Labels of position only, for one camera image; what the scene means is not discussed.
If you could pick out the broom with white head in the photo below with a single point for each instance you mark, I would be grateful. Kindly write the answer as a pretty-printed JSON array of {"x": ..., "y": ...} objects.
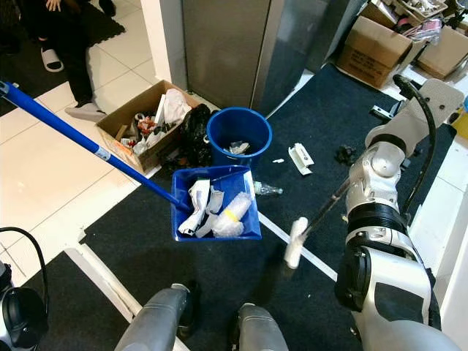
[{"x": 296, "y": 245}]

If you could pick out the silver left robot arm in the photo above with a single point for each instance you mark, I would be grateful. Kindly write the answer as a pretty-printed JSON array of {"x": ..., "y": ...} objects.
[{"x": 23, "y": 318}]

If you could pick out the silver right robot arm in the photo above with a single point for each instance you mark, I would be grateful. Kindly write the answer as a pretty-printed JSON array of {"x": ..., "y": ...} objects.
[{"x": 380, "y": 219}]

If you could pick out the wide white floor tape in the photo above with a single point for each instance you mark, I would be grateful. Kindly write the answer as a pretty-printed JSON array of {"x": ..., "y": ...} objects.
[{"x": 99, "y": 281}]

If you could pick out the dark floor carpet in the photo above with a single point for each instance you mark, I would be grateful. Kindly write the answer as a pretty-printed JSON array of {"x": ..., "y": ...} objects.
[{"x": 322, "y": 110}]

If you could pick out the long white floor tape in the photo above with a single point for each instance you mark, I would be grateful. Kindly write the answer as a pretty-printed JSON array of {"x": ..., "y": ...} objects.
[{"x": 319, "y": 265}]

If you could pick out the white slipper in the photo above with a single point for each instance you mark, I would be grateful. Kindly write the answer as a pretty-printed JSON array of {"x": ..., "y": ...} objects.
[
  {"x": 85, "y": 112},
  {"x": 51, "y": 60}
]

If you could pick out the person in black trousers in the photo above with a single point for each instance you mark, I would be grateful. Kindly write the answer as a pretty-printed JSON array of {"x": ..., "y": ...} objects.
[{"x": 69, "y": 44}]

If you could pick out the open cardboard box of rubbish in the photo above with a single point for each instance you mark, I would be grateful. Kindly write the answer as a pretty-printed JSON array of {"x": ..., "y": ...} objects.
[{"x": 124, "y": 113}]

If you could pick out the white pillar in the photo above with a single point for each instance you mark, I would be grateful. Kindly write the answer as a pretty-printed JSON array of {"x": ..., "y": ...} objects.
[{"x": 162, "y": 36}]

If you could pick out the black plastic bag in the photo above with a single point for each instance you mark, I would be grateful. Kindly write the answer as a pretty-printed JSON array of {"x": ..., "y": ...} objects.
[{"x": 194, "y": 135}]

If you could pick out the grey left robot leg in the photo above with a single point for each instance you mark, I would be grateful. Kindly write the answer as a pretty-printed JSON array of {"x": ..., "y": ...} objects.
[{"x": 157, "y": 322}]

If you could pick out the grey robot leg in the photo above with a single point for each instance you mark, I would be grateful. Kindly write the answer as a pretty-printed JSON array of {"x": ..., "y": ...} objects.
[
  {"x": 263, "y": 329},
  {"x": 157, "y": 322}
]

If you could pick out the crumpled white paper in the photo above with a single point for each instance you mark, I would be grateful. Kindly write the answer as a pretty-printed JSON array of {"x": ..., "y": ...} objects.
[{"x": 199, "y": 205}]

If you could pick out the blue plastic bucket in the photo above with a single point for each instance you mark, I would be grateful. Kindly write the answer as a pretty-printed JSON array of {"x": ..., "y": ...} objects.
[{"x": 223, "y": 128}]

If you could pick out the steel grey refrigerator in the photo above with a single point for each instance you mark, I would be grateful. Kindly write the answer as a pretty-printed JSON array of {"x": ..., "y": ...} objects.
[{"x": 227, "y": 47}]

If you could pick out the clear wrapper rubbish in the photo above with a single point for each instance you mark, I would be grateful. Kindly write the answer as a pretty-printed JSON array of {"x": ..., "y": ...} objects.
[{"x": 238, "y": 147}]

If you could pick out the clear bottle with yellow band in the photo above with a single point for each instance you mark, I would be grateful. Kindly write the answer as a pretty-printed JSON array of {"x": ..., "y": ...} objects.
[{"x": 232, "y": 213}]

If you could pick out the small clear plastic bottle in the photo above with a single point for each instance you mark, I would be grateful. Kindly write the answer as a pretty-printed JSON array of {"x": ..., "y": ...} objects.
[{"x": 269, "y": 189}]

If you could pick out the grey right robot leg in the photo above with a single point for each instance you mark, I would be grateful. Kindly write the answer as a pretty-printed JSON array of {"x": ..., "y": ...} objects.
[{"x": 263, "y": 329}]

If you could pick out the black crumpled scrap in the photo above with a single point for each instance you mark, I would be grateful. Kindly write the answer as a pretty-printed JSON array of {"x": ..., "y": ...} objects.
[{"x": 346, "y": 154}]

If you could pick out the closed brown cardboard box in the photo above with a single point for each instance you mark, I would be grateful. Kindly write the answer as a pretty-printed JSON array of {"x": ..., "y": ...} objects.
[{"x": 373, "y": 51}]

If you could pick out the plain brown cardboard box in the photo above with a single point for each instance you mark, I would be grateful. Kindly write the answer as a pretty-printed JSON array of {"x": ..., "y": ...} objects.
[{"x": 446, "y": 53}]

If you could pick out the white plastic bracket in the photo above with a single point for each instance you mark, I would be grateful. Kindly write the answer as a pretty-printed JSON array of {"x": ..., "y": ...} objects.
[{"x": 300, "y": 159}]

